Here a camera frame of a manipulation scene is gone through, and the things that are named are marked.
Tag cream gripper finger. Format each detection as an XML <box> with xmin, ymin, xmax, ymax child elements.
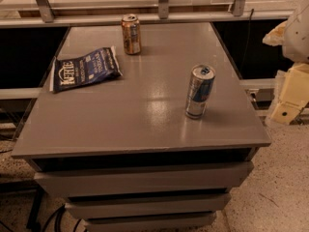
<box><xmin>270</xmin><ymin>63</ymin><xmax>309</xmax><ymax>125</ymax></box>
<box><xmin>262</xmin><ymin>21</ymin><xmax>287</xmax><ymax>46</ymax></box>

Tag silver blue Red Bull can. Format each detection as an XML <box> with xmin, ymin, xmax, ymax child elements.
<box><xmin>185</xmin><ymin>65</ymin><xmax>215</xmax><ymax>119</ymax></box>

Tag black floor cables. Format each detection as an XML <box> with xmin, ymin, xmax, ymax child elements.
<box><xmin>0</xmin><ymin>205</ymin><xmax>86</xmax><ymax>232</ymax></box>

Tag brown orange soda can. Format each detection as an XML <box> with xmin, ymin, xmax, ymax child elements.
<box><xmin>121</xmin><ymin>14</ymin><xmax>141</xmax><ymax>55</ymax></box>

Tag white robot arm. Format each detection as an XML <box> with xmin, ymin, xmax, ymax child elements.
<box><xmin>263</xmin><ymin>0</ymin><xmax>309</xmax><ymax>125</ymax></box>

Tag metal window frame rail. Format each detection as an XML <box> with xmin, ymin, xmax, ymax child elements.
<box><xmin>0</xmin><ymin>0</ymin><xmax>295</xmax><ymax>28</ymax></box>

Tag grey drawer cabinet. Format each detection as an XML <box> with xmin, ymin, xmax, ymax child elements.
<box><xmin>13</xmin><ymin>23</ymin><xmax>270</xmax><ymax>232</ymax></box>

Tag blue Kettle chip bag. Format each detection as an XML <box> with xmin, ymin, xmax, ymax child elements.
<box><xmin>49</xmin><ymin>46</ymin><xmax>123</xmax><ymax>93</ymax></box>

